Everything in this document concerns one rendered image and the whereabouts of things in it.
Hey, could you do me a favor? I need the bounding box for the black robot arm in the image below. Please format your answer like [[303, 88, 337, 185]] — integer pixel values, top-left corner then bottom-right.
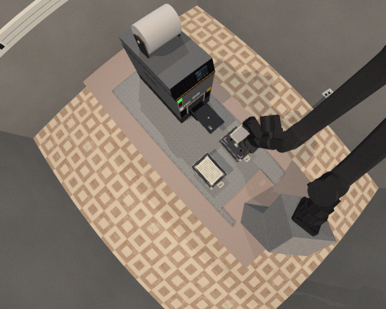
[[242, 45, 386, 236]]

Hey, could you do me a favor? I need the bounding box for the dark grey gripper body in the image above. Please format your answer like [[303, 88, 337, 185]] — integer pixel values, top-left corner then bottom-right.
[[239, 134, 264, 154]]

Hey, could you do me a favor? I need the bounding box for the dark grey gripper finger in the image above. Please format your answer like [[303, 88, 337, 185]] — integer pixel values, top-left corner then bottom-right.
[[237, 143, 250, 155]]

